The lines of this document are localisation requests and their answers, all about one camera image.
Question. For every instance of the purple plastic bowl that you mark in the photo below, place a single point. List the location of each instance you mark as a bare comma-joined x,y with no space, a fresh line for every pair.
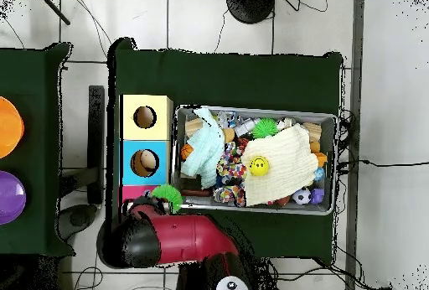
10,197

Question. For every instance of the wooden box with three holes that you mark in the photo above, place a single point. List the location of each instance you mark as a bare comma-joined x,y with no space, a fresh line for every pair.
161,125

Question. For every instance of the light blue waffle cloth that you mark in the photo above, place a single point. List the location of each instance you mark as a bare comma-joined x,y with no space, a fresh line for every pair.
207,149

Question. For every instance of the black upright panel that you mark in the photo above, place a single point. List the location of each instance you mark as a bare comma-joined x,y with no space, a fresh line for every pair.
96,135

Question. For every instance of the small orange basketball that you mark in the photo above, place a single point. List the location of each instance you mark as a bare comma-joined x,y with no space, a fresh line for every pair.
187,152

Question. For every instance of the orange plastic bowl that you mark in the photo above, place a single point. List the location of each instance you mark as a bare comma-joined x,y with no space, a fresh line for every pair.
10,125

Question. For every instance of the crushed bottle with blue label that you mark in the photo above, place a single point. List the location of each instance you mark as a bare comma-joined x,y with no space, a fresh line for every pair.
228,119

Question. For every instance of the cream waffle cloth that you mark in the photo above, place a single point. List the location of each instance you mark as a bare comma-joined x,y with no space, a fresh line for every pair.
285,169

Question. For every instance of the yellow smiley ball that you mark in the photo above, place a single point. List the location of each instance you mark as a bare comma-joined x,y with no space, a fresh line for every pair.
259,166

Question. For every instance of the dark green tablecloth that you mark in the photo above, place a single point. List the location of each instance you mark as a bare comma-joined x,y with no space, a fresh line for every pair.
234,78
26,75

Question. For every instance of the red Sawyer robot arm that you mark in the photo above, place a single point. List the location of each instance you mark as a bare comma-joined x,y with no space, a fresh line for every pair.
191,239

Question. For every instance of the colourful polka dot cloth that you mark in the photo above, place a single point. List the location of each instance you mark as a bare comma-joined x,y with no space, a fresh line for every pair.
231,169

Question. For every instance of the black tripod leg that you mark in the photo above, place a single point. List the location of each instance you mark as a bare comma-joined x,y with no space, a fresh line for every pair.
53,7

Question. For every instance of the orange toy block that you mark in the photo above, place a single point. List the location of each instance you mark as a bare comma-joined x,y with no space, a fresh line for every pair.
321,159

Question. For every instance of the small soccer ball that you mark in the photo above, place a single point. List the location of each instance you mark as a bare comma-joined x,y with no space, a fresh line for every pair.
302,196

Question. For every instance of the purple toy block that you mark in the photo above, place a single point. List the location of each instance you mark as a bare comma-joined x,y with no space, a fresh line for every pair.
317,196

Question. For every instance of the black round stand base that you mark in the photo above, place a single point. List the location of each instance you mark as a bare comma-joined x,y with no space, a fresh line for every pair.
251,3

